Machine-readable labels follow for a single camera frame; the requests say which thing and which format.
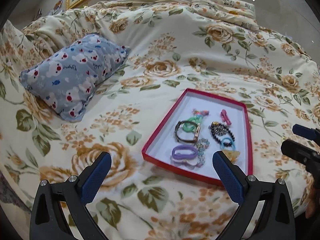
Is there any blue bear print pillow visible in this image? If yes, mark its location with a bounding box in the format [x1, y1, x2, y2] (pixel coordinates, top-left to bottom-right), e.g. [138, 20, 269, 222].
[19, 33, 130, 122]

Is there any floral blanket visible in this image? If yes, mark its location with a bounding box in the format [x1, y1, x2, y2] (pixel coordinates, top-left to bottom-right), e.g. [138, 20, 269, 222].
[1, 0, 319, 239]

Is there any yellow hair claw clip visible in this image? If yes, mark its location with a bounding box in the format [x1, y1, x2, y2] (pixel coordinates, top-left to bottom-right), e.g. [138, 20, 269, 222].
[222, 150, 240, 164]

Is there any red shallow box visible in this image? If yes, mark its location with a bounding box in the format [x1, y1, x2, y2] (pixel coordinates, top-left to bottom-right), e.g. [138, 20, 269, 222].
[142, 88, 253, 185]

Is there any blue hair tie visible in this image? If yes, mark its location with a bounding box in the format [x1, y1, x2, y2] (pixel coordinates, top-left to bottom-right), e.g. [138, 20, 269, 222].
[220, 136, 238, 151]

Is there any black bead bracelet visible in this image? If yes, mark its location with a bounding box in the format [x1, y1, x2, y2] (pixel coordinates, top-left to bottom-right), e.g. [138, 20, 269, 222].
[208, 121, 237, 147]

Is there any green hair tie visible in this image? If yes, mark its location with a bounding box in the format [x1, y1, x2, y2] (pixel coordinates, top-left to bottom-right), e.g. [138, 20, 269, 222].
[182, 116, 201, 133]

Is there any pink hair clip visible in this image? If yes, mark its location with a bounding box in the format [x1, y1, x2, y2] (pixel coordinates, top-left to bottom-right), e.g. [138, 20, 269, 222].
[220, 109, 232, 126]

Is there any right hand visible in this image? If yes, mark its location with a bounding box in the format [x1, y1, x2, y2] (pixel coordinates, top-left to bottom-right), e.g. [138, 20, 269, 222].
[305, 181, 319, 219]

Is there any purple hair tie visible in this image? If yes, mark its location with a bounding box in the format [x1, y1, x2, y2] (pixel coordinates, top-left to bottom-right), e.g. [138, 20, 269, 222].
[170, 143, 200, 167]

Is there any floral pillow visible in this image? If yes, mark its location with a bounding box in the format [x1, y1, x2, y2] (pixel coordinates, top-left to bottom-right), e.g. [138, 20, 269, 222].
[191, 0, 259, 31]

